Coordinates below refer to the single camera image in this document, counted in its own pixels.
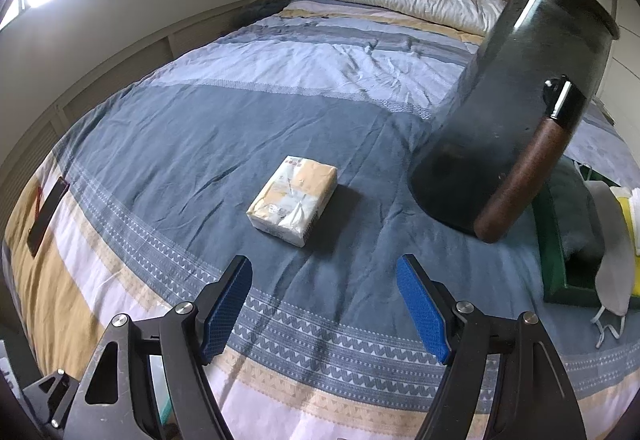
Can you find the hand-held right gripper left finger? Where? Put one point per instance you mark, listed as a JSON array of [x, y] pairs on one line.
[[227, 310]]

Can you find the yellow cloth with white cuff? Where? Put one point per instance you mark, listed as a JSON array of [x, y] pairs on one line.
[[631, 230]]

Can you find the dark flat rectangular object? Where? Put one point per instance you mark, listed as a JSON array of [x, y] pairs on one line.
[[47, 217]]

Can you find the white wardrobe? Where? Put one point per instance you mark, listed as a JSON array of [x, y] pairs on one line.
[[627, 70]]

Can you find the tissue packet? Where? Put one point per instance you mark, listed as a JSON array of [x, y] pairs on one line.
[[292, 197]]

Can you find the green tray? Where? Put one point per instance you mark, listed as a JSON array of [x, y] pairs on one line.
[[550, 245]]

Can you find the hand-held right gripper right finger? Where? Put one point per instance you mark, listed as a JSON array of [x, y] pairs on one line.
[[422, 310]]

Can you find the grey face mask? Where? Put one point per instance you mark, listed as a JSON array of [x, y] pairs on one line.
[[612, 270]]

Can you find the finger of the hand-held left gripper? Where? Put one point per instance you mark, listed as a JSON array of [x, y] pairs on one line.
[[62, 390]]

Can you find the striped blue bed cover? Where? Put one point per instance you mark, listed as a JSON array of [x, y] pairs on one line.
[[200, 145]]

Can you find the grey quilted cloth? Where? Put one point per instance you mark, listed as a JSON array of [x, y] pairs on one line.
[[575, 215]]

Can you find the beige low wall cabinet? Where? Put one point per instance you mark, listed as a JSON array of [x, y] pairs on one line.
[[125, 65]]

